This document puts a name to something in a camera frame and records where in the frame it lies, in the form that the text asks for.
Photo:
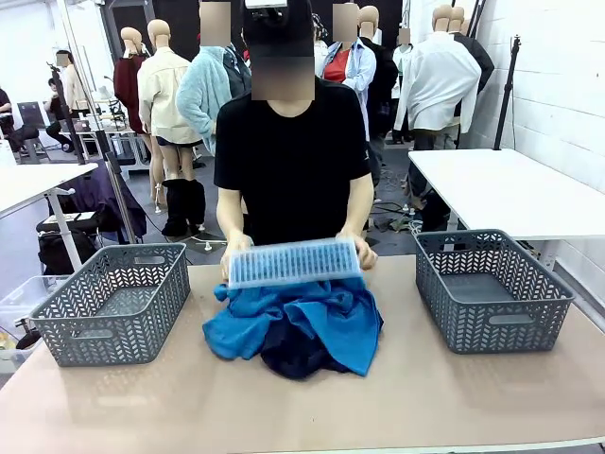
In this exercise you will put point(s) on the dark navy garment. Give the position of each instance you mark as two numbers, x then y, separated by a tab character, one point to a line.
293	357

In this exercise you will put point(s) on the person's left hand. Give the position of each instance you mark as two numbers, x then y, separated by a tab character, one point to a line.
364	253

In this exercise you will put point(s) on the mannequin in grey vest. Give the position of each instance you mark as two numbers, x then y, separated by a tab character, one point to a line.
238	71

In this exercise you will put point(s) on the person's left forearm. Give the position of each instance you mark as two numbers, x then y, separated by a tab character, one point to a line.
357	208

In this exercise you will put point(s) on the mannequin in white teal top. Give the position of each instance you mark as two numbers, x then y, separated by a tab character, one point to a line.
402	61

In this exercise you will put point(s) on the dark purple cloth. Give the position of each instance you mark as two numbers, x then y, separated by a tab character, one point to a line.
108	198

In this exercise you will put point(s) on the white table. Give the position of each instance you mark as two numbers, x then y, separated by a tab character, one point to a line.
510	189
28	184

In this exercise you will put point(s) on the black fuzzy boots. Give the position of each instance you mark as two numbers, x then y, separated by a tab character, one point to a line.
184	203

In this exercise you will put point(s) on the clear plastic bin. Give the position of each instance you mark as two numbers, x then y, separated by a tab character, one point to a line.
19	302

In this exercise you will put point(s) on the mannequin red top blue shirt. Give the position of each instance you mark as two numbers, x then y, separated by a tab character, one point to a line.
352	66

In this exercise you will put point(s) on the slanted metal pole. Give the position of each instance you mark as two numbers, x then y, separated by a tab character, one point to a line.
94	110

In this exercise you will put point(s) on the mannequin in black jacket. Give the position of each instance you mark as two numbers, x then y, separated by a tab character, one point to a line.
482	61

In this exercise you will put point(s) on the black cap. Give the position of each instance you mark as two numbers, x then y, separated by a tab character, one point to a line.
279	33

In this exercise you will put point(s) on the seated person in black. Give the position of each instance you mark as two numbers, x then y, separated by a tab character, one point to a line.
9	123

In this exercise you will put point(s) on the person's right forearm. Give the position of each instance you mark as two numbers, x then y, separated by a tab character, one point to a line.
229	213

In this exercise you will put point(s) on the black bag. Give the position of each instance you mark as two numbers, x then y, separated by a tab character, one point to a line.
61	250

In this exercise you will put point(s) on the blue polo shirt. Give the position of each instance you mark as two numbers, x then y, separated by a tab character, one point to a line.
350	336

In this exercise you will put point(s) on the person's right hand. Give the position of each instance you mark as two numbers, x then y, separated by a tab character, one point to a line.
234	248

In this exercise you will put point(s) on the mannequin base plate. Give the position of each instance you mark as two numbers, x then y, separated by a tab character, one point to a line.
206	242

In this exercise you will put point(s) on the mannequin in cream jacket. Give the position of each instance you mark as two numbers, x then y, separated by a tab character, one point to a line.
163	94

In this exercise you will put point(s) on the mannequin in white shirt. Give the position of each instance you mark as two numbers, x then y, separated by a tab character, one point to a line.
439	80

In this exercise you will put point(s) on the mannequin in black coat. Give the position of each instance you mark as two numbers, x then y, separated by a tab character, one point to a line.
385	80

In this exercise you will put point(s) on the seated person in dark clothes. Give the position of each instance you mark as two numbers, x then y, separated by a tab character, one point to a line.
57	109

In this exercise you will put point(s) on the translucent white plastic basket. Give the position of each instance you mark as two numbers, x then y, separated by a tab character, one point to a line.
293	262

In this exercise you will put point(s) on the person in black t-shirt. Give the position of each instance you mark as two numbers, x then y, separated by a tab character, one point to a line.
293	165

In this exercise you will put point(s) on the grey woven plastic basket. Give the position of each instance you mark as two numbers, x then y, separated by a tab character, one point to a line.
496	340
118	340

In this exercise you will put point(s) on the mannequin in maroon top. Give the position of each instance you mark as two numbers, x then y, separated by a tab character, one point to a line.
126	85

